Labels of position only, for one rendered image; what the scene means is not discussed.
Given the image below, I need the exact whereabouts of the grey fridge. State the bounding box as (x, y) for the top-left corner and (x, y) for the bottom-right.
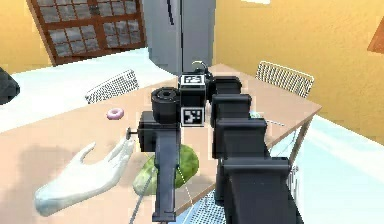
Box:
(142, 0), (217, 76)

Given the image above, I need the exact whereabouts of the brown framed window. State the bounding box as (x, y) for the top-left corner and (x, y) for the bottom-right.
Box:
(26, 0), (148, 67)

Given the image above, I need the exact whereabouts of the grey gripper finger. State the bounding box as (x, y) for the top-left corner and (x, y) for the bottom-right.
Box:
(128, 165), (159, 224)
(175, 165), (195, 206)

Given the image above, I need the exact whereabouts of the black rounded object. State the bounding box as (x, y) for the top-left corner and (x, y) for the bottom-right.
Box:
(0, 66), (21, 106)

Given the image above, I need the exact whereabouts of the brown framed wall picture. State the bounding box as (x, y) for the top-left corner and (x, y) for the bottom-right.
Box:
(366, 15), (384, 55)

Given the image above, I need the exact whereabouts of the green lettuce head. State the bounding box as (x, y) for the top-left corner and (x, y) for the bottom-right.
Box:
(132, 143), (201, 196)

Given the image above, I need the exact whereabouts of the tan wooden dining table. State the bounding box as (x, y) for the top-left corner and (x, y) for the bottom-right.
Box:
(0, 63), (323, 224)

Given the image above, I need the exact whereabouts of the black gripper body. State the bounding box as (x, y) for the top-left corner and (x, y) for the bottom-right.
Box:
(125, 86), (183, 223)

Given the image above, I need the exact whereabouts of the white hand sculpture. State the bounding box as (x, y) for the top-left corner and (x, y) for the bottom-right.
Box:
(33, 137), (136, 218)

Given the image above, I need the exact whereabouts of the pink doughnut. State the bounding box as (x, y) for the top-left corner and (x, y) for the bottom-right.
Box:
(106, 107), (125, 121)

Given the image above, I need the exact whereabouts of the black fridge handle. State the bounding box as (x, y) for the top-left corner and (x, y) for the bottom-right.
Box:
(166, 0), (176, 27)

